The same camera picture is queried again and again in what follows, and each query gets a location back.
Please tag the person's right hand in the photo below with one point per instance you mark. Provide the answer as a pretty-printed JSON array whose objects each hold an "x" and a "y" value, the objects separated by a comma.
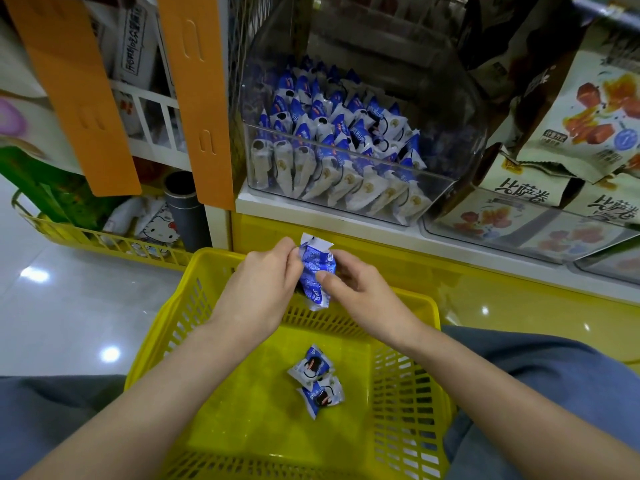
[{"x": 370, "y": 300}]

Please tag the person's left hand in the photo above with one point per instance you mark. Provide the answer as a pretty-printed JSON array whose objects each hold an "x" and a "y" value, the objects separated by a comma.
[{"x": 255, "y": 295}]

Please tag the yellow plastic shopping basket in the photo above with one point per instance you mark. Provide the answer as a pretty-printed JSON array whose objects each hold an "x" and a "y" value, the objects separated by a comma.
[{"x": 250, "y": 405}]

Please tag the pile of blue snack packets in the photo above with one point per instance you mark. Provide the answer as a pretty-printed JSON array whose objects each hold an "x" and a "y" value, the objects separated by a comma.
[{"x": 335, "y": 140}]

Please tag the person's right forearm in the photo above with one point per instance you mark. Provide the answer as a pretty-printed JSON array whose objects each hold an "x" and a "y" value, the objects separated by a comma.
[{"x": 520, "y": 410}]

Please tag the person's left forearm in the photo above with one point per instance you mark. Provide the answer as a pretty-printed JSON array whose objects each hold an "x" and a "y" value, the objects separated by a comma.
[{"x": 140, "y": 415}]

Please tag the yellow floor basket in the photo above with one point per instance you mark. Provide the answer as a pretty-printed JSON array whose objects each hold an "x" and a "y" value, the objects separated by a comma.
[{"x": 100, "y": 243}]

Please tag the store shelf with yellow base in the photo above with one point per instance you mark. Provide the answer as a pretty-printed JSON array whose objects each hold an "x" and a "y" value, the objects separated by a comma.
[{"x": 540, "y": 295}]

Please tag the green snack bags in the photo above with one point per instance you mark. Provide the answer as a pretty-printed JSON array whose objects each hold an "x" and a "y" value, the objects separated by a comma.
[{"x": 55, "y": 195}]

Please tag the purple white snack bag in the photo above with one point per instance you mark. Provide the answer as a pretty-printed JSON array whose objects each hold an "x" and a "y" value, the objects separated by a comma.
[
  {"x": 35, "y": 130},
  {"x": 18, "y": 65}
]

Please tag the dark grey cylinder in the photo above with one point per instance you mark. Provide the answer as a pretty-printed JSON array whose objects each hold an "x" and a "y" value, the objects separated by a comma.
[{"x": 187, "y": 213}]

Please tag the white cartoon print packet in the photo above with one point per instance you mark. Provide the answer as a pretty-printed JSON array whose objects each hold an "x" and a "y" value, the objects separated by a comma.
[{"x": 155, "y": 227}]

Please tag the clear plastic bin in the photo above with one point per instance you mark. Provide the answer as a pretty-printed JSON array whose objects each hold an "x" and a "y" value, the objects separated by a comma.
[
  {"x": 510, "y": 233},
  {"x": 465, "y": 125}
]

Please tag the grey trousers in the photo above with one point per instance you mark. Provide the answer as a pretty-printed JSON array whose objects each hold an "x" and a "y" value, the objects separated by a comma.
[{"x": 45, "y": 415}]

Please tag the orange hanging strip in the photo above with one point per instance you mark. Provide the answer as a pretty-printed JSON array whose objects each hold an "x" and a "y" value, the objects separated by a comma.
[{"x": 80, "y": 100}]

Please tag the white card packet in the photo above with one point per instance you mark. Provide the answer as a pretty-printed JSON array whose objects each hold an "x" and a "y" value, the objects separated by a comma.
[{"x": 135, "y": 50}]

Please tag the row of fruit print bags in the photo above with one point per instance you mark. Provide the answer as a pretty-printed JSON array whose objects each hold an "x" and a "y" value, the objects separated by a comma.
[{"x": 590, "y": 110}]

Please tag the orange shelf post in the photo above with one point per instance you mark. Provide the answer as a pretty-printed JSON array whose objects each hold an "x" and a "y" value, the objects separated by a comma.
[{"x": 198, "y": 100}]

